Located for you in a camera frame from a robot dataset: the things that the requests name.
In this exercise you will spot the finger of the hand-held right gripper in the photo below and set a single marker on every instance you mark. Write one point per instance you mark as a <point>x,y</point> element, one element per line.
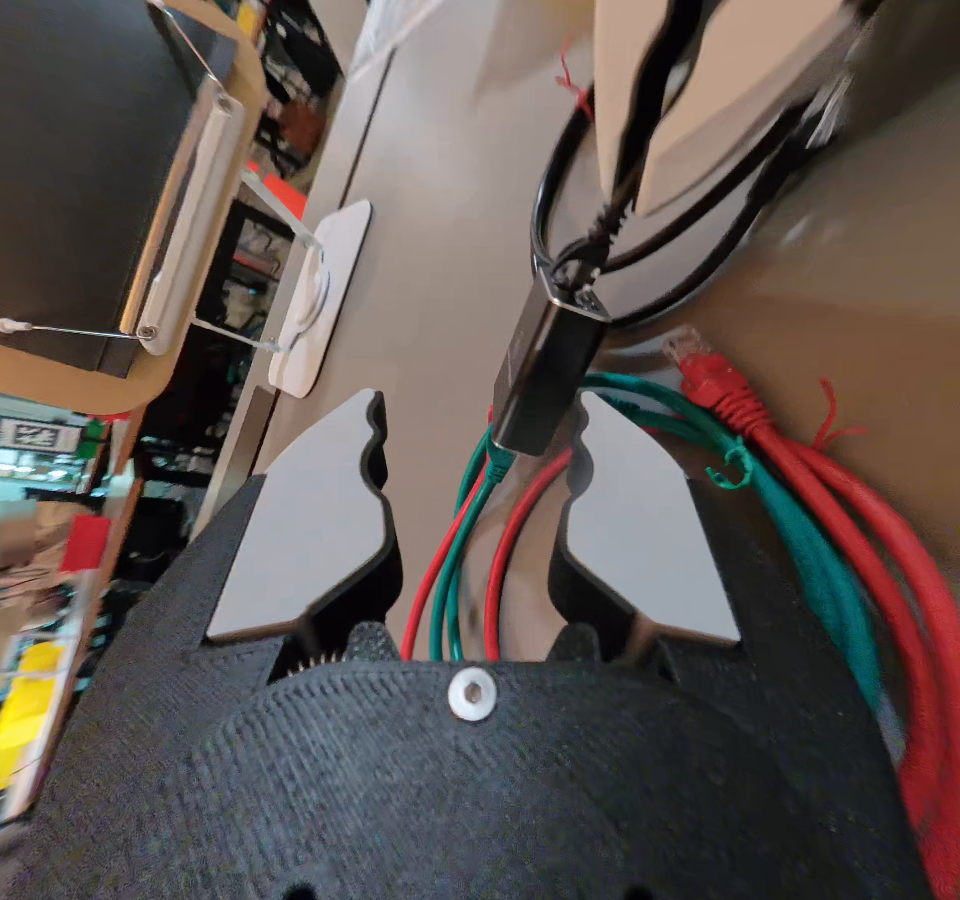
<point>750,52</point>
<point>626,14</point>

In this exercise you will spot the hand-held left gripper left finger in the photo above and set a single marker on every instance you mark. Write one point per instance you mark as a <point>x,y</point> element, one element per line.
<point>307,532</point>

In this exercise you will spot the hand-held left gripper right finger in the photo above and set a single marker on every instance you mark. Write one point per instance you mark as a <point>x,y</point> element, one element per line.
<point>645,540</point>

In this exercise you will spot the black ethernet adapter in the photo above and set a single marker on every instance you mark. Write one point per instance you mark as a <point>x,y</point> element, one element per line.
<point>547,375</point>

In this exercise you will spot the grey desk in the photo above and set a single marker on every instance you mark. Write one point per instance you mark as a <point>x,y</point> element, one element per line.
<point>450,164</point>

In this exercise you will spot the red twist tie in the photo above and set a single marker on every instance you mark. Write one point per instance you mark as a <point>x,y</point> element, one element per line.
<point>827,427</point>
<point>577,93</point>

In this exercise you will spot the green twist tie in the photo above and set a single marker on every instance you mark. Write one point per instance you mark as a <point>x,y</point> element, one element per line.
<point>739,457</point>

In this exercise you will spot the red box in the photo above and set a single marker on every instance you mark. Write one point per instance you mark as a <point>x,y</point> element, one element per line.
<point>86,543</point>

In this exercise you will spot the white stand base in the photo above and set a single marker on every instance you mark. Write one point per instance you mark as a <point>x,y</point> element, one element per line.
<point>337,254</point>

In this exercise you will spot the marker sign board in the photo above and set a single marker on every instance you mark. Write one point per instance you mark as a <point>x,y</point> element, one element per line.
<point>37,436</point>

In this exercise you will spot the silver clamp bar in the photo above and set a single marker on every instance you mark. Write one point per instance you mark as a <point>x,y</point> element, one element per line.
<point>187,224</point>

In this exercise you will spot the black panel with tan frame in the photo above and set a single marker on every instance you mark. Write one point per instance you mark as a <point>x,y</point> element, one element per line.
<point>75,127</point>

